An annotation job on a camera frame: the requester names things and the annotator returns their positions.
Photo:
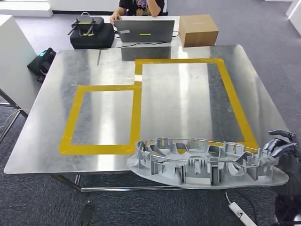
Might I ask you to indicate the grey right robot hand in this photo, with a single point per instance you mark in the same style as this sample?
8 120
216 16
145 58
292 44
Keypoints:
281 148

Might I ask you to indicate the grey plastic wheel cover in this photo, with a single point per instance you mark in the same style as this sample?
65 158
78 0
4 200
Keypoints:
202 179

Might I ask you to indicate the steel workbench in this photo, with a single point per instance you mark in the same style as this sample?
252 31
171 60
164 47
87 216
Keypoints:
47 124

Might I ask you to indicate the white power strip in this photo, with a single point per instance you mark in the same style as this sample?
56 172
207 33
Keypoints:
242 215

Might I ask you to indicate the white display plinth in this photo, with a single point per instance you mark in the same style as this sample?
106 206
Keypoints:
23 7
295 18

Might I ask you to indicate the brown cardboard box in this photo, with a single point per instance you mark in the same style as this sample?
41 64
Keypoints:
198 31

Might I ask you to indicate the grey laptop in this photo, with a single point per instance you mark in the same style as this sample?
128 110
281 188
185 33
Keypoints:
144 29

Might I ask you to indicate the person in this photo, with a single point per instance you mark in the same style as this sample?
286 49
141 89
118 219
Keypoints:
141 6

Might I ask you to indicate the black robot foot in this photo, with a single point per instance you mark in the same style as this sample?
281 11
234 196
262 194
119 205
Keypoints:
85 215

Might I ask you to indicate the black carry case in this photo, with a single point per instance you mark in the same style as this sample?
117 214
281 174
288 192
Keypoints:
93 39

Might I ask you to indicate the black remote controller with antennas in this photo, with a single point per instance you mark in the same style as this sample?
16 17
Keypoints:
90 22

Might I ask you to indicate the black backpack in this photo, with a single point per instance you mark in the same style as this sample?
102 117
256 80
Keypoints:
43 62

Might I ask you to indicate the white table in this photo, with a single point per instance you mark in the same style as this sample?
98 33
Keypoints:
13 62

